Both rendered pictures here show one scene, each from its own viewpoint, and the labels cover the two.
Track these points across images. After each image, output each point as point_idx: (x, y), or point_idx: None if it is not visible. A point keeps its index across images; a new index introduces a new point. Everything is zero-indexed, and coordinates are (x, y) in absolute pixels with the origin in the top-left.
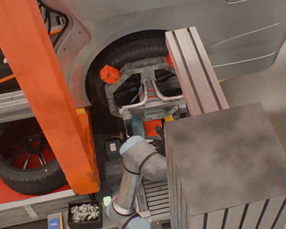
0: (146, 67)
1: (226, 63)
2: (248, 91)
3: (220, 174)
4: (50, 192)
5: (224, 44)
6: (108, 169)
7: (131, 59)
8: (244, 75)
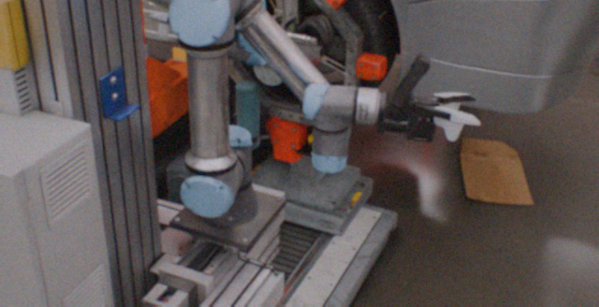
0: None
1: (437, 58)
2: (533, 236)
3: None
4: None
5: (433, 7)
6: (176, 161)
7: None
8: (548, 214)
